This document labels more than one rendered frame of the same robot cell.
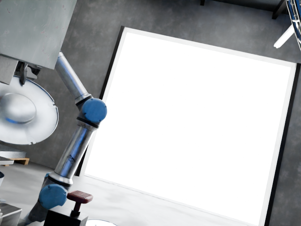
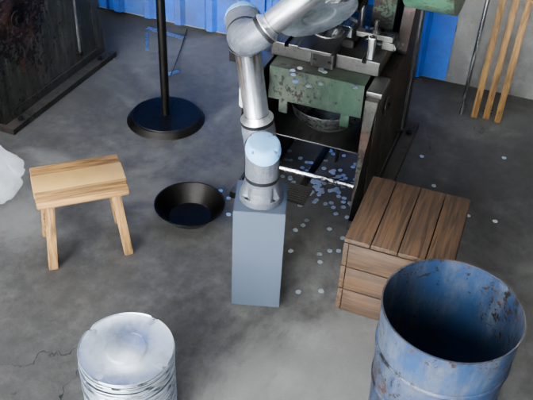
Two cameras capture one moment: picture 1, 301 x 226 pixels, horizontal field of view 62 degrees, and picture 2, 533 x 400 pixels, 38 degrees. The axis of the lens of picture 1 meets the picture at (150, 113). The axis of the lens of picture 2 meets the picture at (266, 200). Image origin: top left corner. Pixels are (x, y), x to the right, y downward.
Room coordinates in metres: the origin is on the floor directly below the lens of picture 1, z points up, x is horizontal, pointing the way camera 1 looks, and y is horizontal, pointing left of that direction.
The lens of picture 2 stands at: (3.40, 0.81, 2.09)
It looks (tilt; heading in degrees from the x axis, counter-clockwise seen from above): 38 degrees down; 191
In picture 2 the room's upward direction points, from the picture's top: 3 degrees clockwise
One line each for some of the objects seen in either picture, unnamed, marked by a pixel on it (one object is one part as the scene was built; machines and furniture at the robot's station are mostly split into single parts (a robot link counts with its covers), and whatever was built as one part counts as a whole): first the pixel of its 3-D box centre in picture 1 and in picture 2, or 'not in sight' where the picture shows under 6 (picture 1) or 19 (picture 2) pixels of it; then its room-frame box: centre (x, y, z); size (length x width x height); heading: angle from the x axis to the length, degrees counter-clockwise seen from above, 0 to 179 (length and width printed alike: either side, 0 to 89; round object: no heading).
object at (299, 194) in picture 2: not in sight; (314, 167); (0.68, 0.46, 0.14); 0.59 x 0.10 x 0.05; 172
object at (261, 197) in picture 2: (47, 209); (261, 185); (1.34, 0.37, 0.50); 0.15 x 0.15 x 0.10
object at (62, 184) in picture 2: not in sight; (82, 212); (1.27, -0.36, 0.16); 0.34 x 0.24 x 0.34; 123
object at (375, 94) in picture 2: not in sight; (399, 90); (0.44, 0.77, 0.45); 0.92 x 0.12 x 0.90; 172
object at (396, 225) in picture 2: not in sight; (403, 254); (1.19, 0.89, 0.18); 0.40 x 0.38 x 0.35; 173
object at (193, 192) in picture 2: not in sight; (189, 209); (0.99, -0.01, 0.04); 0.30 x 0.30 x 0.07
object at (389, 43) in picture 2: not in sight; (377, 32); (0.57, 0.65, 0.76); 0.17 x 0.06 x 0.10; 82
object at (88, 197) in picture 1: (77, 207); not in sight; (0.73, 0.12, 0.72); 0.07 x 0.06 x 0.08; 172
